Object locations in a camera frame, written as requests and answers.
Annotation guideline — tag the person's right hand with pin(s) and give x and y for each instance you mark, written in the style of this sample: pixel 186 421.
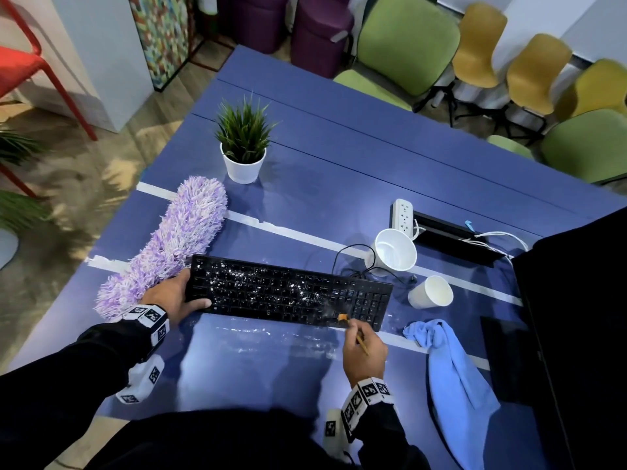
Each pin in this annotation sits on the person's right hand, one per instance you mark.
pixel 365 362

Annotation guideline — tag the person's left hand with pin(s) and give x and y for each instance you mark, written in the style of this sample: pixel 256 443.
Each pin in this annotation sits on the person's left hand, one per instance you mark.
pixel 169 293

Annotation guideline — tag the person's left thumb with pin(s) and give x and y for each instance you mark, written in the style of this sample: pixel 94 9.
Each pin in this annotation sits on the person's left thumb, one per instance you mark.
pixel 198 304

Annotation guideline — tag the person's right fingers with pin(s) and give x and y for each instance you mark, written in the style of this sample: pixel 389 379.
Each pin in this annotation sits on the person's right fingers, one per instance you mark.
pixel 353 330

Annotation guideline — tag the black computer keyboard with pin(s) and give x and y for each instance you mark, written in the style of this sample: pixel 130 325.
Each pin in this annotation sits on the black computer keyboard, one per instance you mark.
pixel 289 291

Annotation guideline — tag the person's left forearm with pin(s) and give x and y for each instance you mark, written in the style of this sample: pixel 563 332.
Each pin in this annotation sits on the person's left forearm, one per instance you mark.
pixel 59 386

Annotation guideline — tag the person's right forearm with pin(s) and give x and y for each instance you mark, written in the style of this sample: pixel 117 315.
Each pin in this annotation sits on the person's right forearm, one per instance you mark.
pixel 387 435

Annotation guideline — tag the white marker wristband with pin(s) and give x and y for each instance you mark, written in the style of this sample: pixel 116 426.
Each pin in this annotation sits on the white marker wristband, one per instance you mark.
pixel 149 320
pixel 365 398

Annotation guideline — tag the purple fluffy duster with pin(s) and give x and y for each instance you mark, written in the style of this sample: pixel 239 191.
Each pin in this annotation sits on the purple fluffy duster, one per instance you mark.
pixel 171 239

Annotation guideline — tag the small white paper cup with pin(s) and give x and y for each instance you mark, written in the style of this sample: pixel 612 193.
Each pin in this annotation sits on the small white paper cup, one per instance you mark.
pixel 431 292

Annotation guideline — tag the large white paper cup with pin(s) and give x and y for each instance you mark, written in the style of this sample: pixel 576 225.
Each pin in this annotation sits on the large white paper cup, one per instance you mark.
pixel 394 252

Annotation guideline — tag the light blue cloth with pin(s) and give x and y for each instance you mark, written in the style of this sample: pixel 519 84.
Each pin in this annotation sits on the light blue cloth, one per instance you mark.
pixel 455 381

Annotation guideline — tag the white power strip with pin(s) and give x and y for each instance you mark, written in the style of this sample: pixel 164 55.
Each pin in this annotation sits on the white power strip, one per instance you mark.
pixel 401 217

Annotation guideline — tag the person's black clothing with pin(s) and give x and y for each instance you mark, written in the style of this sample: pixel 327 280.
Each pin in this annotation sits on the person's black clothing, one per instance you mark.
pixel 235 440

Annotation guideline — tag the green plant in white pot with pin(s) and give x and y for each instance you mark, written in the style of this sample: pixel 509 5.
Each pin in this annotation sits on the green plant in white pot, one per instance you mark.
pixel 243 156

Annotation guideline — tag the large green floor plant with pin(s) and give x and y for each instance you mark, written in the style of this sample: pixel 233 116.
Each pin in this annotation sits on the large green floor plant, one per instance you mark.
pixel 17 205

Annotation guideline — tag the black computer monitor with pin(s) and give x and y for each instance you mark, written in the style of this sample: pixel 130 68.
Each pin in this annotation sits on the black computer monitor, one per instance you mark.
pixel 578 337

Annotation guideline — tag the colourful mosaic panel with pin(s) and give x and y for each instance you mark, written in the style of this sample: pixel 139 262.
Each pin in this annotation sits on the colourful mosaic panel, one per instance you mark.
pixel 161 34

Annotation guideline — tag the purple round stool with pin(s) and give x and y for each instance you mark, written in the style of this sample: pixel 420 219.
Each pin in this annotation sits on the purple round stool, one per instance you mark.
pixel 318 36
pixel 257 19

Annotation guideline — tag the green office chair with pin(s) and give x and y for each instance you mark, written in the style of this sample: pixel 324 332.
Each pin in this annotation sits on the green office chair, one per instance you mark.
pixel 588 146
pixel 406 43

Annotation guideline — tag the red metal chair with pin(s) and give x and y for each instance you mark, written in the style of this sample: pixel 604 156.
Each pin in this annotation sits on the red metal chair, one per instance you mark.
pixel 19 63

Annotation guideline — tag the yellow plastic chair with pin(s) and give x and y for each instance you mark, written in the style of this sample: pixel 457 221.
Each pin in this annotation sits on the yellow plastic chair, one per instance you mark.
pixel 477 43
pixel 536 75
pixel 600 88

